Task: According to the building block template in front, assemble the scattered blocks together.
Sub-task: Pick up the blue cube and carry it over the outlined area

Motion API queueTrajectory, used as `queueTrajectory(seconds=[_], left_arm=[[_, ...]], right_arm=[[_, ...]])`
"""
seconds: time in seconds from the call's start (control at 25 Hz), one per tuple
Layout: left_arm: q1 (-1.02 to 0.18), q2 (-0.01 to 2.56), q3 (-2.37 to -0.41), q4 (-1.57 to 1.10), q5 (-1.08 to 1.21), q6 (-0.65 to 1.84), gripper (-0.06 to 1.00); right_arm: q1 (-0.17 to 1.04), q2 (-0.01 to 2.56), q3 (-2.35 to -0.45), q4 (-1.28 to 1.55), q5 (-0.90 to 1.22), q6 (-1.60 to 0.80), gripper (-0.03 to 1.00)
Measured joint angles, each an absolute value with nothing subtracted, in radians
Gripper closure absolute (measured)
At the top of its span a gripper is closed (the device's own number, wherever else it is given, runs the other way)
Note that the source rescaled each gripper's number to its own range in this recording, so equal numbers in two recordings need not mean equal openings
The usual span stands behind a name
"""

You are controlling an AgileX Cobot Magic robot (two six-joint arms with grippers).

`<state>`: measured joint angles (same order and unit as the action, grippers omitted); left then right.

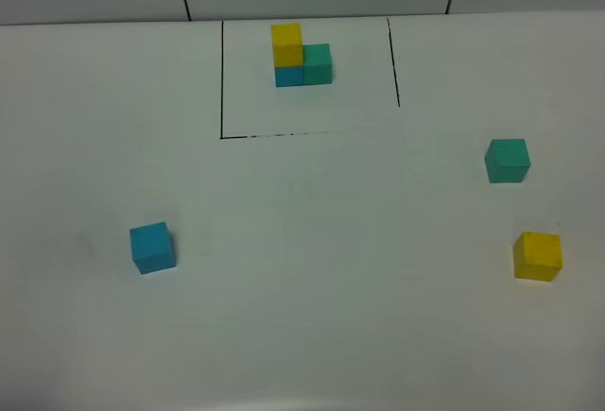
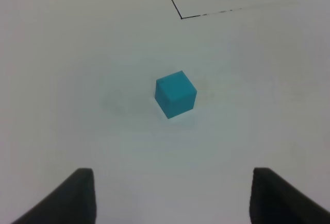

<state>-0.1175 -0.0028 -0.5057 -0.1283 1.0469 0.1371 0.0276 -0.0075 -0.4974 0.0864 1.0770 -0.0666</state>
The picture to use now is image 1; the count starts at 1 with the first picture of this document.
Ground yellow template block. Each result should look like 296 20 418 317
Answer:
270 23 303 67

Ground green template block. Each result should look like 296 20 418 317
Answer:
303 43 333 85

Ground blue template block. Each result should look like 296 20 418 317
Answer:
274 66 304 88

